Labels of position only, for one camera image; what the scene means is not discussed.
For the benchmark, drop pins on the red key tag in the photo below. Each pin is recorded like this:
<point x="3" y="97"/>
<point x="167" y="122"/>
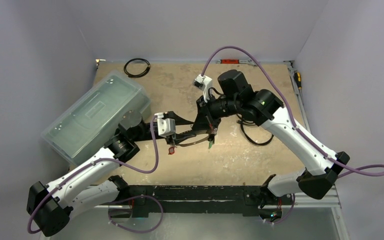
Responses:
<point x="171" y="150"/>

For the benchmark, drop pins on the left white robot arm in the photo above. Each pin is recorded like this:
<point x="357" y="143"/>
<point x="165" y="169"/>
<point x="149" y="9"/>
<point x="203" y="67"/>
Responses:
<point x="51" y="206"/>

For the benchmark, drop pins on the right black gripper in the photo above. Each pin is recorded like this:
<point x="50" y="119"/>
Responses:
<point x="204" y="112"/>

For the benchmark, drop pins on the aluminium frame rail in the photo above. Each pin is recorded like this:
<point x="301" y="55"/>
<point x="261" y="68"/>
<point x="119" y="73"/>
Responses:
<point x="315" y="184"/>

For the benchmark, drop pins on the yellow black screwdriver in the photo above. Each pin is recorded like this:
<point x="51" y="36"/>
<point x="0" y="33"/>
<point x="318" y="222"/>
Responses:
<point x="298" y="80"/>

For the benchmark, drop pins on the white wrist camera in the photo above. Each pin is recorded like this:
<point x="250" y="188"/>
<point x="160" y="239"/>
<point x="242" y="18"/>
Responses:
<point x="204" y="83"/>
<point x="165" y="125"/>

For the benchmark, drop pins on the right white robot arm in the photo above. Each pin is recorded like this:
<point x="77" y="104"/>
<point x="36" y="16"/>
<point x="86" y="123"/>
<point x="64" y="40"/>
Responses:
<point x="267" y="111"/>

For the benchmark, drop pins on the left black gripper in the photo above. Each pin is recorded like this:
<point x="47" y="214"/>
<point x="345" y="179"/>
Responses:
<point x="175" y="138"/>

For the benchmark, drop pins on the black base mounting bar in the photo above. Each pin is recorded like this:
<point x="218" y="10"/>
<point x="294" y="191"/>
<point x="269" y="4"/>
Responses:
<point x="246" y="200"/>

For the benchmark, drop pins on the red handled adjustable wrench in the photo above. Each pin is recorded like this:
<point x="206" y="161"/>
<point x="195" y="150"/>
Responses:
<point x="237" y="61"/>

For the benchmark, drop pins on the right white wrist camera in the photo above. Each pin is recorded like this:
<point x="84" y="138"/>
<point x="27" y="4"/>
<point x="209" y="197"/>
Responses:
<point x="204" y="83"/>

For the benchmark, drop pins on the clear plastic storage box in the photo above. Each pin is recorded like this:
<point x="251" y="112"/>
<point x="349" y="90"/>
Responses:
<point x="93" y="119"/>

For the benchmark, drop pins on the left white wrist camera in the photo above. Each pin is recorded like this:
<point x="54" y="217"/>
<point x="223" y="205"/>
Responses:
<point x="165" y="125"/>

